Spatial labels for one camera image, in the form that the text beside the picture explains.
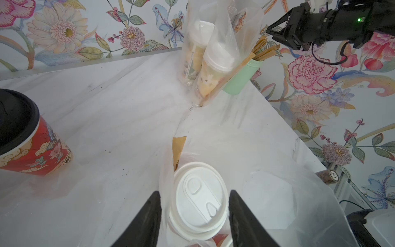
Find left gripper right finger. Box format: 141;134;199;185
228;190;279;247

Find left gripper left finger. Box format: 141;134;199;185
112;191;162;247

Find paper straw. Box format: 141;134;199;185
172;136;187;171
198;52;255;107

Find white lid beige cup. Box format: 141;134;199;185
193;42;236;106

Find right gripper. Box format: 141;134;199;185
266;1;395;51

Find wooden stir sticks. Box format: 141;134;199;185
252;36;280;62

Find white lid red cup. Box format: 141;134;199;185
169;162;228;240
186;234;234;247

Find green cup holder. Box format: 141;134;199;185
223;60;263;95

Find clear plastic carrier bag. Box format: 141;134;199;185
178;1;264;107

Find clear plastic bag pile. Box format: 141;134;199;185
158;107;357;247

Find white lid floral cup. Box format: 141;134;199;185
179;21;215;86

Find white lid red back cup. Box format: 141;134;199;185
186;234;234;247

